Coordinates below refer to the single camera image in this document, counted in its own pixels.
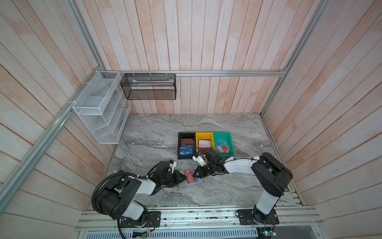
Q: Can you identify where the green plastic bin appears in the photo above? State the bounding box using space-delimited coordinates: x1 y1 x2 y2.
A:
213 132 235 157

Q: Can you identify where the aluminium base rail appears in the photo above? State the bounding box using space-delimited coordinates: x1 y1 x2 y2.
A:
75 206 323 232

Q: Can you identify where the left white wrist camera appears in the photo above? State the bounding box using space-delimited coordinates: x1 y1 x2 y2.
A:
169 160 177 173

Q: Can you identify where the blue card in black bin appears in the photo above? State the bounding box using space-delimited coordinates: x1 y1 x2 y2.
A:
179 148 194 156

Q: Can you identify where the red credit card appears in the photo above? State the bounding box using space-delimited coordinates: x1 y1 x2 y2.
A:
184 169 197 184

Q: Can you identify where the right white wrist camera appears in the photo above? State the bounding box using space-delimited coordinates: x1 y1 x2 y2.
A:
192 155 207 166

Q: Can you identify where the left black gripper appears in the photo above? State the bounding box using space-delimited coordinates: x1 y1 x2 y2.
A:
161 170 188 188

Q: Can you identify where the white card in yellow bin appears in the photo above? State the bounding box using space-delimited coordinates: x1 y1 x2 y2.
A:
198 140 211 148

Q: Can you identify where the grey card holder wallet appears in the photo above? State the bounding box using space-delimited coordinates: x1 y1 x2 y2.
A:
179 168 203 187

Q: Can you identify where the black wire mesh basket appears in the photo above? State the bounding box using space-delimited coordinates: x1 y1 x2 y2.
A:
120 73 177 100

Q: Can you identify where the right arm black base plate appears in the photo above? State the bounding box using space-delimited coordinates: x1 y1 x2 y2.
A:
235 207 280 225

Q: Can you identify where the red card in black bin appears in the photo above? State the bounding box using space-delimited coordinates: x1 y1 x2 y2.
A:
180 139 194 146

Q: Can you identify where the white wire mesh shelf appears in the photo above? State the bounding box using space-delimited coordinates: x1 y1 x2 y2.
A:
73 71 131 144

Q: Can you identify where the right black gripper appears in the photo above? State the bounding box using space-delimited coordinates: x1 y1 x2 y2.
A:
191 162 215 177

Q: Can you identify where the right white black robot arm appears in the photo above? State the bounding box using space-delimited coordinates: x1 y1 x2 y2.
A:
193 147 293 225

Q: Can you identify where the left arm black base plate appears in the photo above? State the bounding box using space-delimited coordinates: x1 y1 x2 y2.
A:
118 211 161 229

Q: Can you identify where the black plastic bin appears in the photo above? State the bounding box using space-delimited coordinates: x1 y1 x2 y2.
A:
177 132 197 159

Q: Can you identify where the horizontal aluminium wall rail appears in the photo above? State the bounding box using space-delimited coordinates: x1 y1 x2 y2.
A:
117 70 286 77

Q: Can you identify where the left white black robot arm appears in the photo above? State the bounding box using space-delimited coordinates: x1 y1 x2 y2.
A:
91 160 187 224

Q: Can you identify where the card with red circle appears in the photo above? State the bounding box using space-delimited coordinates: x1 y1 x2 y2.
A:
216 146 230 154

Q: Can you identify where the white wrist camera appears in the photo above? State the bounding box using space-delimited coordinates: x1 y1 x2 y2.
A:
169 160 177 173
192 155 207 166

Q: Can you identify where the left aluminium wall rail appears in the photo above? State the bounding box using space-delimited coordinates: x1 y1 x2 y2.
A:
1 66 103 214

